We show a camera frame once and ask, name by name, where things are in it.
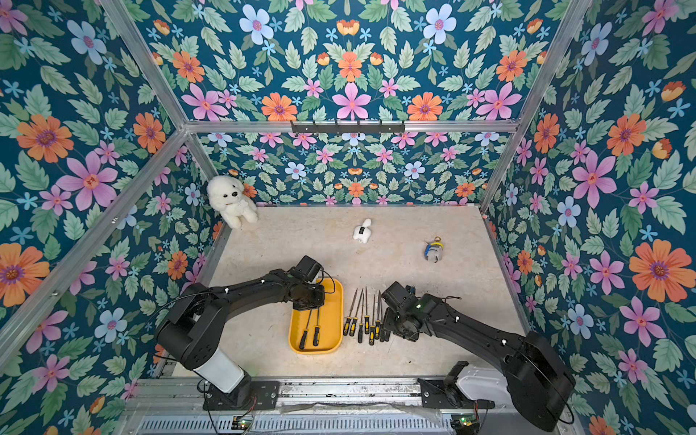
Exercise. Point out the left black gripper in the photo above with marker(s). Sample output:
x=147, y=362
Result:
x=319, y=303

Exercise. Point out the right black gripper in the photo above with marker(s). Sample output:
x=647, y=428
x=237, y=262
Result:
x=391, y=314

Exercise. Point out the file tool six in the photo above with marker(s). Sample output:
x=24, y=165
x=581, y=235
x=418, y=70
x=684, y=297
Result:
x=378, y=319

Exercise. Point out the file tool ten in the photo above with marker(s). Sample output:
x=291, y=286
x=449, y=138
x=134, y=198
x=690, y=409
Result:
x=303, y=340

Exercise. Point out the file tool nine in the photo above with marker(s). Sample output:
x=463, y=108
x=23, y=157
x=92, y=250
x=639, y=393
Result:
x=317, y=331

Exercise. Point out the file tool five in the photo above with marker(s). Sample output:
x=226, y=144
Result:
x=372, y=322

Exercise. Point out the file tool three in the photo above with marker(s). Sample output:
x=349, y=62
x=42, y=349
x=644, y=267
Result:
x=360, y=327

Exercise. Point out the file tool one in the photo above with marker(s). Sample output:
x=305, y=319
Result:
x=347, y=329

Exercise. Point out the yellow plastic storage tray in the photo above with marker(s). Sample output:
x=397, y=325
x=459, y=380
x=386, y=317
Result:
x=331, y=321

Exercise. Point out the file tool two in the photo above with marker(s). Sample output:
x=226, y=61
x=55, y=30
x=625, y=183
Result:
x=354, y=318

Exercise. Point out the file tool four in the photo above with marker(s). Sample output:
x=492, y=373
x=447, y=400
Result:
x=367, y=324

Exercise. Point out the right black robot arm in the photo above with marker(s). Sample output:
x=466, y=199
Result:
x=538, y=382

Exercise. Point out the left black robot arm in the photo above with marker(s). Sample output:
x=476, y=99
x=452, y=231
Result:
x=192, y=329

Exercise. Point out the small white toy figure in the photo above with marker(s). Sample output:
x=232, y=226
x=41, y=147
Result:
x=363, y=232

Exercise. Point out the white plush bear toy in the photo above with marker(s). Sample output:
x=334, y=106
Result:
x=226, y=196

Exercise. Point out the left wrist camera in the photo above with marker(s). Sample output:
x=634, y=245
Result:
x=306, y=269

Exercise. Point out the blue yellow keychain toy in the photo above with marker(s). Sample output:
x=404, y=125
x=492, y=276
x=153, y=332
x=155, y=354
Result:
x=434, y=250

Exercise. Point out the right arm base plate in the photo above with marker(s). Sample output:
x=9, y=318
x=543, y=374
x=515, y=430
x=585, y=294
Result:
x=437, y=394

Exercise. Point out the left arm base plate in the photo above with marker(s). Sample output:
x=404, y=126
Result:
x=249, y=395

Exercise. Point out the black wall hook rail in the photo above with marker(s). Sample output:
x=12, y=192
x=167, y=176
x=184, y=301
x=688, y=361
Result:
x=341, y=127

